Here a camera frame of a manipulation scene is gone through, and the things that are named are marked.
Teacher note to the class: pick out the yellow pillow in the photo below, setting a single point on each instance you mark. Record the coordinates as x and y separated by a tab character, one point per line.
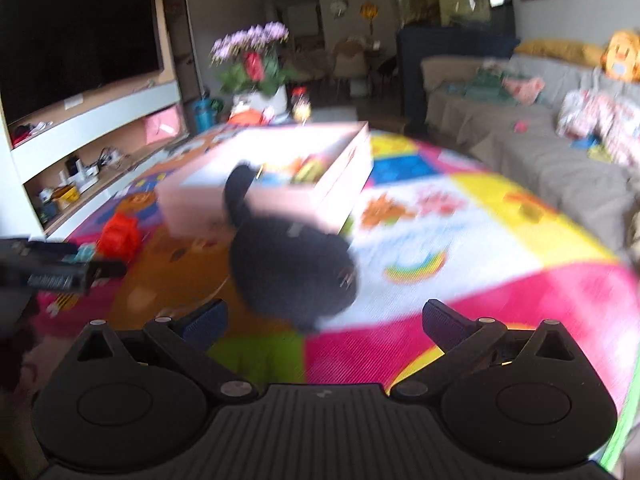
560	52

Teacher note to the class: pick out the black plush toy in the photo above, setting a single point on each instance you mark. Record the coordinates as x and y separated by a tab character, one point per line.
290	270

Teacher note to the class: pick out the yellow small box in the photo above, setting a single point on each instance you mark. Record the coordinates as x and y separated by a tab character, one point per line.
66	197

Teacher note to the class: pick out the cartoon printed blanket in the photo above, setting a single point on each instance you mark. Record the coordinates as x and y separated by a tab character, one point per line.
450	240

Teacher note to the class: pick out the black flat television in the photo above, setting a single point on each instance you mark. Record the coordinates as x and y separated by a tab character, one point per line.
75	45

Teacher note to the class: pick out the potted purple orchid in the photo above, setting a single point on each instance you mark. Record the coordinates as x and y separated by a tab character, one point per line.
255	70

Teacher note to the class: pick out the blue tumbler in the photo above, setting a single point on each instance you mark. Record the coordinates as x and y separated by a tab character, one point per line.
202	115

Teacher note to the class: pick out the grey covered sofa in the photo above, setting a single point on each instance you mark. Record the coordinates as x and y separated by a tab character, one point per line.
550	170

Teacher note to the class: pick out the white wooden television cabinet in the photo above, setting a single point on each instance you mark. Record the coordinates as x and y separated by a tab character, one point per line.
110	120

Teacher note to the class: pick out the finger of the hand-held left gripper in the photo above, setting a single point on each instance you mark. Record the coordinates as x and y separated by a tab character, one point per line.
45	249
70	277

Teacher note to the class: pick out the yellow hanging lantern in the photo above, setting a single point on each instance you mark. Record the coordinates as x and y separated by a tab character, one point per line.
369	11

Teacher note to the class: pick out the red lidded clear jar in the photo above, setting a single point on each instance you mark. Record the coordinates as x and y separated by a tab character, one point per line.
301	105

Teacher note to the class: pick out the orange round toy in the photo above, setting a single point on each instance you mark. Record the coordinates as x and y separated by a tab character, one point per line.
246	117

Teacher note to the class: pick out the dark blue cabinet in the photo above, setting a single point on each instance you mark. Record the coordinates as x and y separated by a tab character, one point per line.
450	50

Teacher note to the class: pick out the white charging device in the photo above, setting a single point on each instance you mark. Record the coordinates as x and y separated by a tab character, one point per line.
80	170

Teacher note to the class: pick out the white pink cloth pile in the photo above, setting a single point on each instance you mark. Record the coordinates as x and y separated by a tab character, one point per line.
600	120

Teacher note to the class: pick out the pink bag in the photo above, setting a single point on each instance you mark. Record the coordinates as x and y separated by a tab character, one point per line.
162	125

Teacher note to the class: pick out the colourful small toy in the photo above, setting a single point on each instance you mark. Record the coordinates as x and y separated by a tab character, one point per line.
592	149

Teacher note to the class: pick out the white cardboard box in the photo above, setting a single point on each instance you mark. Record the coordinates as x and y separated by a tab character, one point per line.
195	200

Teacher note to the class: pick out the red toy figure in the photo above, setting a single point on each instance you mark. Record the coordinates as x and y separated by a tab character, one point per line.
120	237

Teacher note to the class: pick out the glass fish tank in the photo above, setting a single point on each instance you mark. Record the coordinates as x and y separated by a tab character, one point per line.
450	7

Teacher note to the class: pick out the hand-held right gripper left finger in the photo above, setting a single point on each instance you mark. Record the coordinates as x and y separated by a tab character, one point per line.
205	325

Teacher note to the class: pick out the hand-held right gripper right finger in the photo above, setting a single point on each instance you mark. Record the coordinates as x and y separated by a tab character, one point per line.
442	322

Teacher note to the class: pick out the beige dining chair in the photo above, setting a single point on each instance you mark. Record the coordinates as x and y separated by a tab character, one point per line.
350	62

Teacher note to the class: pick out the green clothes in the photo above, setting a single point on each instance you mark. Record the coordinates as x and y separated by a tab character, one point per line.
482	85

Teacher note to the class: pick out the yellow duck plush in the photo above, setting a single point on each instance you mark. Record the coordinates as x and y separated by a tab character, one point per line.
622	57

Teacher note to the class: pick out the small pink item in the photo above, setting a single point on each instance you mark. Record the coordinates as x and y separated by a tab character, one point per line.
521	125

